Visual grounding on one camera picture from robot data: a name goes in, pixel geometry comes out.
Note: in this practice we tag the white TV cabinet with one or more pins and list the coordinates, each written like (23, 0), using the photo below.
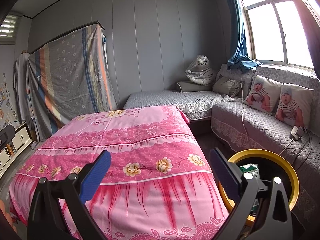
(19, 143)

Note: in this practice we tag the window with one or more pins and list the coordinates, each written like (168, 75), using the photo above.
(275, 34)

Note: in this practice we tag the green white milk carton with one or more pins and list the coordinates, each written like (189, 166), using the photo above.
(253, 169)

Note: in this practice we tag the purple curtain right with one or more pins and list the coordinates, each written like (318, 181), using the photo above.
(310, 23)

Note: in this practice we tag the grey cushion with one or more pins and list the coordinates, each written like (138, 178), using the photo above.
(227, 86)

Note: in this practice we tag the white power adapter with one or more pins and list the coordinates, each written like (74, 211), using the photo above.
(297, 132)

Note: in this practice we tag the right baby print pillow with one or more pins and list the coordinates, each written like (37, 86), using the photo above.
(294, 107)

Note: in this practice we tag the left baby print pillow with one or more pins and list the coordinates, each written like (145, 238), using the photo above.
(264, 94)

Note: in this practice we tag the striped grey sheet cover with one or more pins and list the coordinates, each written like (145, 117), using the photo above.
(68, 77)

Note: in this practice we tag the baby print pillow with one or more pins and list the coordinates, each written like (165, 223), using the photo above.
(294, 107)
(264, 94)

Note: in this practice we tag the pink floral tablecloth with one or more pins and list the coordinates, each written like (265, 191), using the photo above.
(159, 184)

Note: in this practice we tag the window blind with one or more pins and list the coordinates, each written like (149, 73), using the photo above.
(9, 28)

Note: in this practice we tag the grey quilted corner sofa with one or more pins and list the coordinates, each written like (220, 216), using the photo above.
(244, 127)

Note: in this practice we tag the blue curtain left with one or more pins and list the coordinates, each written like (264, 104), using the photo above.
(239, 59)

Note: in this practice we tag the person's left hand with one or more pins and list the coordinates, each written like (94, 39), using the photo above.
(7, 215)

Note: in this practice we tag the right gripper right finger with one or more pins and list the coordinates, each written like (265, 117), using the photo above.
(273, 220)

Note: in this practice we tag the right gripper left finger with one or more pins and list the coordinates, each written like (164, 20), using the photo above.
(46, 219)

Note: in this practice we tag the cartoon print wall cloth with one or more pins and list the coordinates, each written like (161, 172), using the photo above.
(7, 112)

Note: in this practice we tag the grey bolster pillow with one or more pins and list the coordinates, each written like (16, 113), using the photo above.
(188, 86)

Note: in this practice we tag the yellow rimmed trash bin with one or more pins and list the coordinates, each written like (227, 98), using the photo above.
(271, 165)

